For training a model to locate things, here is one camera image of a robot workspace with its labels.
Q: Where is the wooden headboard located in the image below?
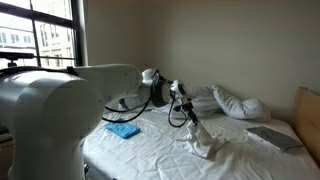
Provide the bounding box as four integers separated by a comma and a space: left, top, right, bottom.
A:
289, 86, 320, 168

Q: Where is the grey duvet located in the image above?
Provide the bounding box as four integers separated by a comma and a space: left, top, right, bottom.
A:
146, 85, 223, 118

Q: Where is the white sheeted mattress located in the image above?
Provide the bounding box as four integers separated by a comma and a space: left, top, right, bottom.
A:
82, 91, 320, 180

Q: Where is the white cloth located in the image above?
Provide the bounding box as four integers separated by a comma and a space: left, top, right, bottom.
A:
175, 119, 232, 160

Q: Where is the black stereo camera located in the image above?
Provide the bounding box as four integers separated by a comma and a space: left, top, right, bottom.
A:
0, 51, 36, 69

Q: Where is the dark window frame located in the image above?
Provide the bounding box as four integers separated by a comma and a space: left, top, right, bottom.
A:
0, 0, 87, 70

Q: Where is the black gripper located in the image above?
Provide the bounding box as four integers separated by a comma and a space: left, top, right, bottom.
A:
180, 101, 200, 127

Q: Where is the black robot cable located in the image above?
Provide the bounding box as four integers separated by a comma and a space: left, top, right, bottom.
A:
100, 68, 190, 129

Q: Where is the blue folded cloth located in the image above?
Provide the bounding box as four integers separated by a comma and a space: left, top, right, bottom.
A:
104, 118, 142, 140

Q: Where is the white pillow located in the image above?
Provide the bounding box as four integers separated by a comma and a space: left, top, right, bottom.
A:
206, 83, 272, 122

